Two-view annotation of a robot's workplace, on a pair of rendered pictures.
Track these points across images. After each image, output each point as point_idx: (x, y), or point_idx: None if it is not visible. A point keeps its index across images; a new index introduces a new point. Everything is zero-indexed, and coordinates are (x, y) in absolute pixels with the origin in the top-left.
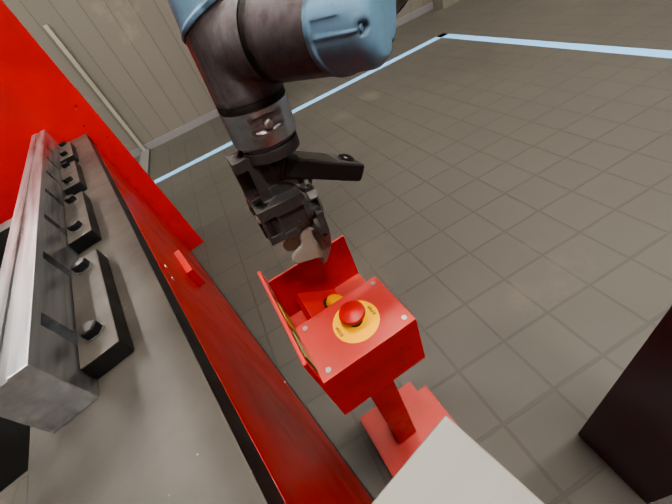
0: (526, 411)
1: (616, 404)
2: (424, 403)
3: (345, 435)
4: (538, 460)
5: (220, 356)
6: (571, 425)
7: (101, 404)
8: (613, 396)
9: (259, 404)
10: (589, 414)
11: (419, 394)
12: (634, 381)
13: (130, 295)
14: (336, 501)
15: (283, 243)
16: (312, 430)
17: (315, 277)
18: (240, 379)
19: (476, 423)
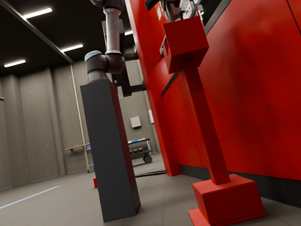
0: (146, 220)
1: (125, 158)
2: (198, 189)
3: (293, 213)
4: (161, 210)
5: (226, 24)
6: (134, 217)
7: None
8: (124, 154)
9: (221, 46)
10: (122, 219)
11: (199, 191)
12: (121, 136)
13: None
14: (213, 80)
15: (180, 8)
16: (263, 123)
17: (183, 30)
18: (225, 36)
19: (177, 218)
